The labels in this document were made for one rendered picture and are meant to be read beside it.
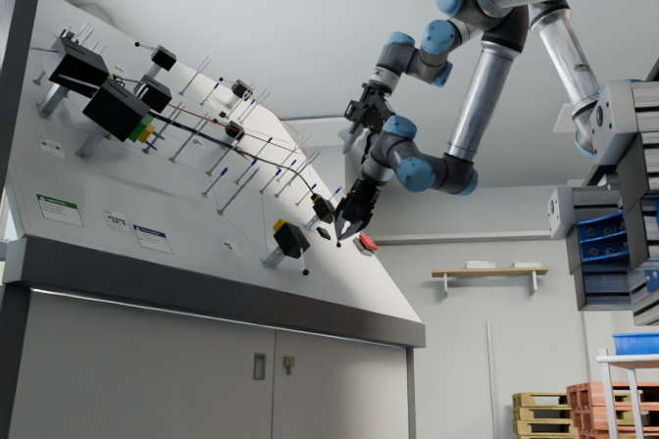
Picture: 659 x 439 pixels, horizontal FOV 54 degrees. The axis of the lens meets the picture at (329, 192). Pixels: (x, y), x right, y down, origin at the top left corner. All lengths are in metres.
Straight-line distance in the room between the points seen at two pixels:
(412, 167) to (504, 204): 7.31
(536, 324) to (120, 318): 7.51
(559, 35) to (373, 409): 1.09
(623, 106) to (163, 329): 0.84
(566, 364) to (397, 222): 2.67
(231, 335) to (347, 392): 0.41
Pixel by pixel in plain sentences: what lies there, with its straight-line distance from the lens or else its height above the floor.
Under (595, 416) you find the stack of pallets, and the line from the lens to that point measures 4.27.
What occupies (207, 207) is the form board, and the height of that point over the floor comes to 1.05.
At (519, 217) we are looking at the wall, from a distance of 8.68.
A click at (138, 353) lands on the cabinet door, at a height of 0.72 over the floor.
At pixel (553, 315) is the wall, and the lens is 8.46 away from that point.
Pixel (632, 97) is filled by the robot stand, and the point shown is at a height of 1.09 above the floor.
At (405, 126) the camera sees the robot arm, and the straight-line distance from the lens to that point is 1.49.
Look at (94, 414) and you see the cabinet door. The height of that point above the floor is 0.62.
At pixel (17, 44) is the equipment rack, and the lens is 1.09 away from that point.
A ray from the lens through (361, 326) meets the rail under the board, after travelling 1.60.
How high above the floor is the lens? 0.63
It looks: 19 degrees up
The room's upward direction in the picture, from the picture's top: 1 degrees clockwise
